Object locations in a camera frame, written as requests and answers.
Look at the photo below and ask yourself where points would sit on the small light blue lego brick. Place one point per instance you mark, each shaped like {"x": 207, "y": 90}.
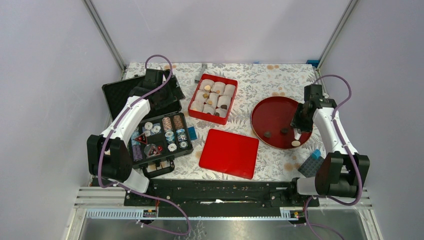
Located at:
{"x": 316, "y": 154}

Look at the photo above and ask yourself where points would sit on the grey metal bracket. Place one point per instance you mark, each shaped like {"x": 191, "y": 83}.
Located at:
{"x": 204, "y": 66}

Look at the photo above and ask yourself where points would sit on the black poker chip case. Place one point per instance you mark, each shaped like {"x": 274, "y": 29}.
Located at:
{"x": 160, "y": 137}

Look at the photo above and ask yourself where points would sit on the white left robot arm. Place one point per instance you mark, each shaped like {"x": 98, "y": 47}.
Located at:
{"x": 126, "y": 132}

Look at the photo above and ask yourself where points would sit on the white paper cup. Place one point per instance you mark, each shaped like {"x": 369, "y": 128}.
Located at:
{"x": 224, "y": 100}

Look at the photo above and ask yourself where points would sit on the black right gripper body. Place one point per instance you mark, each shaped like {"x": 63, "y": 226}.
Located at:
{"x": 301, "y": 120}

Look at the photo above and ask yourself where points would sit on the red tin lid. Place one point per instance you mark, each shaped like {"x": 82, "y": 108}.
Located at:
{"x": 229, "y": 153}

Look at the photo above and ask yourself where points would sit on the silver tweezers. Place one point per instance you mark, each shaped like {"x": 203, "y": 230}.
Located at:
{"x": 297, "y": 134}

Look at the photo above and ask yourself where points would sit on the white dome chocolate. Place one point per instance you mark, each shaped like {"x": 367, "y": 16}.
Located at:
{"x": 296, "y": 143}

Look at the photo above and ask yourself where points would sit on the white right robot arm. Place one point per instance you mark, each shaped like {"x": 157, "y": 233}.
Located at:
{"x": 344, "y": 170}

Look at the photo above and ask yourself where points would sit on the grey lego baseplate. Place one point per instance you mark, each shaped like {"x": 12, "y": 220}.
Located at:
{"x": 311, "y": 166}

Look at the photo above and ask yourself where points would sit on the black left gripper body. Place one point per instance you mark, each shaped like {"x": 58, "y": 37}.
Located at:
{"x": 168, "y": 96}

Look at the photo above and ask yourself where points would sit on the red tin box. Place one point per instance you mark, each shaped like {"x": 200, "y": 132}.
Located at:
{"x": 199, "y": 108}

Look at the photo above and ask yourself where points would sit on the dark round chocolate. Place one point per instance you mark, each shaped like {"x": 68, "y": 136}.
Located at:
{"x": 267, "y": 134}

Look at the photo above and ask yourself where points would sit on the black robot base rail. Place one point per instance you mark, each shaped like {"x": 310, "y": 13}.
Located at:
{"x": 220, "y": 198}

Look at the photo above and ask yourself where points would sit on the dark red round tray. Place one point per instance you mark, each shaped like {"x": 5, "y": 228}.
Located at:
{"x": 273, "y": 114}

